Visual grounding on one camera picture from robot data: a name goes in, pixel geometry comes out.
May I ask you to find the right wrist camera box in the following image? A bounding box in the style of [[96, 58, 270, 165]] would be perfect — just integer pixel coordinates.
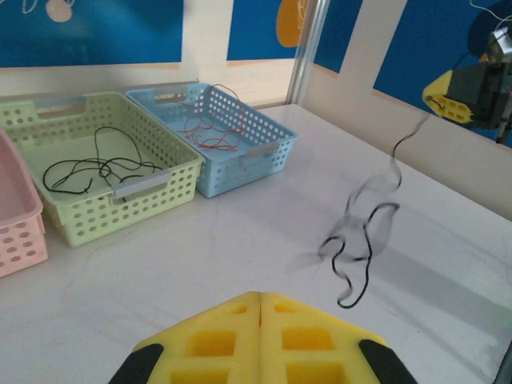
[[483, 28, 512, 66]]

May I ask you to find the pink perforated plastic basket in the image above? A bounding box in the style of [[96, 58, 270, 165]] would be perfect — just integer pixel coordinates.
[[0, 126, 50, 279]]

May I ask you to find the green perforated plastic basket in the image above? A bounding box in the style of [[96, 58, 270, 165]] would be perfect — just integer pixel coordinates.
[[0, 90, 205, 248]]

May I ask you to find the aluminium frame post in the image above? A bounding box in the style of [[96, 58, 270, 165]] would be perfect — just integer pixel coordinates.
[[286, 0, 331, 107]]

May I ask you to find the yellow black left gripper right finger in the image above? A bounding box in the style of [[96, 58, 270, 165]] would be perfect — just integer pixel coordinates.
[[260, 291, 418, 384]]

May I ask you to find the orange thin wire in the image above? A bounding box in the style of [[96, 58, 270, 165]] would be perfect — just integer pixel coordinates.
[[210, 82, 248, 150], [178, 115, 241, 154]]

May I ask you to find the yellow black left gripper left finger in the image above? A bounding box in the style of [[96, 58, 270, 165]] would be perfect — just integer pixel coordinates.
[[106, 290, 262, 384]]

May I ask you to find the blue perforated plastic basket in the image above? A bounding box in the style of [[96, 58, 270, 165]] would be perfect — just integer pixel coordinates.
[[125, 82, 300, 200]]

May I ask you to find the black thin wire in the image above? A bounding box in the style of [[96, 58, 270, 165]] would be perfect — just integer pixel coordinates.
[[318, 110, 431, 310], [42, 126, 164, 201]]

